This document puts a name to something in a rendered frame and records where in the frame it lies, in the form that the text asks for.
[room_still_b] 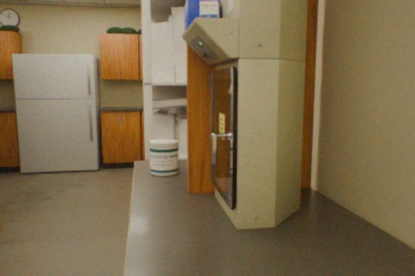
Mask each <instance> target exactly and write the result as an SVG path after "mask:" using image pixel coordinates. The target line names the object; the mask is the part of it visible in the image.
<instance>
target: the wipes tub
mask: <svg viewBox="0 0 415 276"><path fill-rule="evenodd" d="M149 151H150V173H151V174H152V175H154V176H172V175H175V174H177V173H178V141H177V140H176V139H154V140H151V141H149Z"/></svg>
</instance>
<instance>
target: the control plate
mask: <svg viewBox="0 0 415 276"><path fill-rule="evenodd" d="M199 42H200V43H201V44H202V45H201V44H200V43H199ZM189 44H190V46H192V48H193V49H194V50H195V51H196V52H197V53H198V54H199V55H201V56H202V57H203V54H204V52H205V53H206V54H207V53H208V52H211V54H209V55H208V56H209V58H208V57H207V56H206V55H205V54H204V55H205V56H206V57H207V58H205V57H203V58H204V59H205V61H206V62H211V61H213V60H217V59H219V57H218V56H217V55H216V54H215V53H214V52H213V51H212V50H211V49H210V48H209V47H208V46H207V44H206V43H205V42H204V41H203V40H202V39H201V38H199V37H198V36H197V37H196V38H195V39H194V40H193V41H192V42H190V43H189ZM197 44H199V46H198V45H197Z"/></svg>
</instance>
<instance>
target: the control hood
mask: <svg viewBox="0 0 415 276"><path fill-rule="evenodd" d="M197 36H198V37H199V38H201V39H202V40H203V41H204V42H205V43H206V44H207V46H208V47H209V48H210V49H211V50H212V51H213V52H214V53H215V54H216V55H217V56H218V57H219V59H217V60H213V61H211V62H206V61H205V59H204V58H203V57H202V56H201V55H199V54H198V53H197V52H196V51H195V50H194V49H193V48H192V46H190V44H189V43H190V42H192V41H193V40H194V39H195V38H196V37H197ZM182 39H183V40H184V41H185V42H186V43H187V44H188V45H189V46H190V47H191V48H192V49H193V50H194V51H195V52H196V53H197V55H199V57H201V58H202V59H203V60H204V61H205V62H206V63H207V64H209V65H217V64H220V63H224V62H228V61H230V60H235V59H238V58H239V19H223V18H203V17H196V18H195V19H194V20H193V22H192V23H191V24H190V25H189V27H188V28H187V29H186V31H185V32H184V33H183V34H182Z"/></svg>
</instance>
